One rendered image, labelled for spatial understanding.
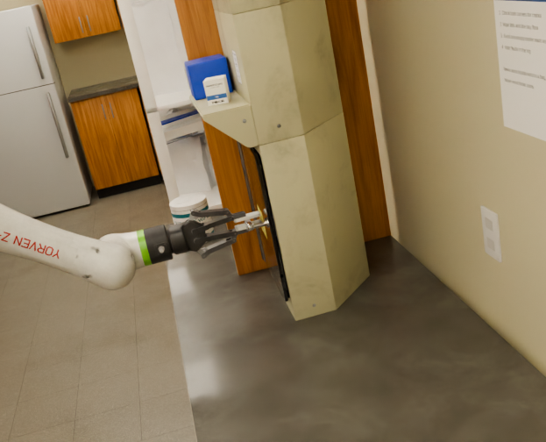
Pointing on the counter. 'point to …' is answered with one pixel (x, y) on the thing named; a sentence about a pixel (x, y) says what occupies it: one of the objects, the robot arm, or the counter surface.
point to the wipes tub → (180, 207)
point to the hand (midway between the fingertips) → (247, 221)
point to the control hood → (230, 118)
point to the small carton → (216, 90)
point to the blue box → (197, 67)
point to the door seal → (273, 224)
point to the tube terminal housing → (301, 147)
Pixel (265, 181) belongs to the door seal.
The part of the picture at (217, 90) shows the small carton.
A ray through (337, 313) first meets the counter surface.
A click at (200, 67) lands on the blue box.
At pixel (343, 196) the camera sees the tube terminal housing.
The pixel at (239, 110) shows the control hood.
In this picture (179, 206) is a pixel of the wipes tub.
